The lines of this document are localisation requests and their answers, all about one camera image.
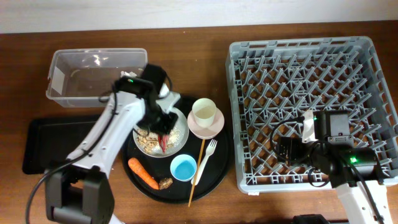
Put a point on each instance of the blue plastic cup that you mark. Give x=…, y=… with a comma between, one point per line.
x=183, y=167

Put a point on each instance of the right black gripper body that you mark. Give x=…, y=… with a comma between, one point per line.
x=298, y=152

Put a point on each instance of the wooden chopstick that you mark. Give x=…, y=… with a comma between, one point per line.
x=196, y=173

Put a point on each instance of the brown food chunk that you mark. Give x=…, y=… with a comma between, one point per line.
x=165, y=183

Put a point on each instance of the orange carrot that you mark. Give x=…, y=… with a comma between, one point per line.
x=139, y=170

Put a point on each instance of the grey dishwasher rack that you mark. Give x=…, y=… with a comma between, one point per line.
x=272, y=81

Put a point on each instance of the black rectangular tray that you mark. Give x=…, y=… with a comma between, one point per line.
x=50, y=140

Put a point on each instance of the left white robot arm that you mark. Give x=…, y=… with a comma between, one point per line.
x=78, y=191

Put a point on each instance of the round black serving tray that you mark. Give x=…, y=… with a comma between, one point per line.
x=159, y=168

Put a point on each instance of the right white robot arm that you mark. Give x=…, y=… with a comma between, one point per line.
x=326, y=145

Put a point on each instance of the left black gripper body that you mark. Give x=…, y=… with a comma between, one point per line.
x=159, y=122

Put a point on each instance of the white tissue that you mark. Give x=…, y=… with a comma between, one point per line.
x=128, y=74

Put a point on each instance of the red snack wrapper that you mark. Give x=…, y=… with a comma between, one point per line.
x=163, y=142

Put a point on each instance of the white plastic fork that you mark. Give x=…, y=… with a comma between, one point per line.
x=209, y=151

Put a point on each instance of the grey plate with food scraps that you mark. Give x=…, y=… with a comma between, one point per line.
x=148, y=142

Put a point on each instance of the clear plastic bin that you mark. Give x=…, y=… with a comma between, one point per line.
x=80, y=78

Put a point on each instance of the pink saucer plate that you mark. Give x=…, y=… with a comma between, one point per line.
x=206, y=133

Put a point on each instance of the cream plastic cup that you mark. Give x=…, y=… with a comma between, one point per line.
x=204, y=110

